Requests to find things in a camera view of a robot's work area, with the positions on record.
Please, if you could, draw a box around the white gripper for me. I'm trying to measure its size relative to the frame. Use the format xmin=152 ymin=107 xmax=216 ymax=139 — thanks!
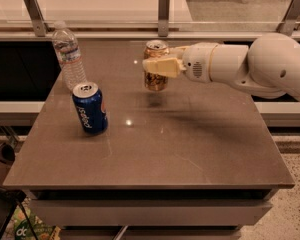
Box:
xmin=142 ymin=42 xmax=218 ymax=83

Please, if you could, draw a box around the orange soda can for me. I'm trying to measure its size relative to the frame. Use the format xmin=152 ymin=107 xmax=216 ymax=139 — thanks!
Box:
xmin=144 ymin=40 xmax=169 ymax=91

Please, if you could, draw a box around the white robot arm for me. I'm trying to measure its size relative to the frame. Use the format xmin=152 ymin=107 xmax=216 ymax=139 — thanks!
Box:
xmin=143 ymin=33 xmax=300 ymax=102

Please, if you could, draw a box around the blue pepsi can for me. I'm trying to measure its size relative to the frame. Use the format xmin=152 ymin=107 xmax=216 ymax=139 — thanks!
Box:
xmin=72 ymin=82 xmax=108 ymax=134

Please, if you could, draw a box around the clear plastic water bottle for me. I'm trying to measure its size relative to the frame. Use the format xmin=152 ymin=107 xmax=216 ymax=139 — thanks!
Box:
xmin=52 ymin=21 xmax=87 ymax=91

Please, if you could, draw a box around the glass railing panel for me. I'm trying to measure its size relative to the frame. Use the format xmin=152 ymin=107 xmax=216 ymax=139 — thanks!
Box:
xmin=0 ymin=0 xmax=291 ymax=25

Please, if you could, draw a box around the grey table drawer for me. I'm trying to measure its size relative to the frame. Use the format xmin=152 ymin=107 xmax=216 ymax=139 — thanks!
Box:
xmin=30 ymin=199 xmax=272 ymax=226

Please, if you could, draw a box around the green snack bag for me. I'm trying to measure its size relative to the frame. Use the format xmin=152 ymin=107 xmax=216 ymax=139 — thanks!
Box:
xmin=12 ymin=206 xmax=61 ymax=240

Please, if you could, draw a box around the middle metal railing bracket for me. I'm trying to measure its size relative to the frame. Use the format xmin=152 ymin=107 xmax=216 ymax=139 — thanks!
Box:
xmin=158 ymin=0 xmax=170 ymax=37

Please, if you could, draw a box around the metal railing bracket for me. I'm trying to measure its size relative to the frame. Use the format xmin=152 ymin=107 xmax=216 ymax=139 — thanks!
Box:
xmin=277 ymin=0 xmax=300 ymax=36
xmin=158 ymin=0 xmax=170 ymax=37
xmin=23 ymin=0 xmax=48 ymax=37

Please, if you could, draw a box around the right metal railing bracket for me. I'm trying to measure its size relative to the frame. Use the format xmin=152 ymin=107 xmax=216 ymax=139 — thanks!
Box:
xmin=277 ymin=0 xmax=300 ymax=36

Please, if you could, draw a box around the left metal railing bracket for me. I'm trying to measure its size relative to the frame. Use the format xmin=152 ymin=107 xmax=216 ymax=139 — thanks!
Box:
xmin=23 ymin=0 xmax=48 ymax=37

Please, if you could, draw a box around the black chair frame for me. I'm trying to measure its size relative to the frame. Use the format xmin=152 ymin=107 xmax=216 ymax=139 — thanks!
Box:
xmin=0 ymin=187 xmax=26 ymax=240

